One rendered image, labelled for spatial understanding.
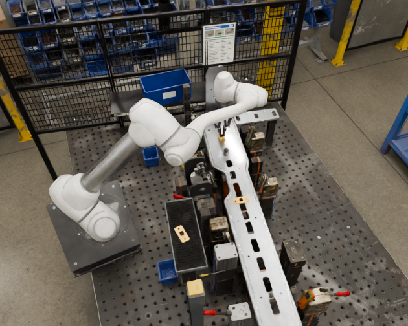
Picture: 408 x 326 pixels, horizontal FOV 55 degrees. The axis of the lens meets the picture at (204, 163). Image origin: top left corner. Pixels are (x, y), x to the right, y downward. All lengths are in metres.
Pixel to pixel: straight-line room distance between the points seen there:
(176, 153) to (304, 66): 3.36
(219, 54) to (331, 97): 2.02
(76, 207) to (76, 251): 0.36
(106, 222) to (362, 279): 1.39
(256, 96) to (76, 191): 0.99
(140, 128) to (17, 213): 2.15
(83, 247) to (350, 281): 1.44
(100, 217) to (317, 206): 1.33
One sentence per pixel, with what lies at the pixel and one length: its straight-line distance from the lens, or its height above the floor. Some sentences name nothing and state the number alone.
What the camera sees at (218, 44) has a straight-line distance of 2.63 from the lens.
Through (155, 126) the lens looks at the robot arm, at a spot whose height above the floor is 1.61.
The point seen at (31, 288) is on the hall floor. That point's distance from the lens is 3.20.
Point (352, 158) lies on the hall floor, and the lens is 3.85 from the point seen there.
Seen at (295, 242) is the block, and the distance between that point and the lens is 1.98.
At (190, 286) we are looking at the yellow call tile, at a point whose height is 1.16.
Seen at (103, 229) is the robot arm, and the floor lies 1.11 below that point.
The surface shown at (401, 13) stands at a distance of 5.15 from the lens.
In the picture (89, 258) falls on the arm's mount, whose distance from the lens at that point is 2.24.
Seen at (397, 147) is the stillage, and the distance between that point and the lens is 3.82.
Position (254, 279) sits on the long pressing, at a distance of 1.89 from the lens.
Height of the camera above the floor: 2.72
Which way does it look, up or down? 50 degrees down
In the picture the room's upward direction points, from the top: straight up
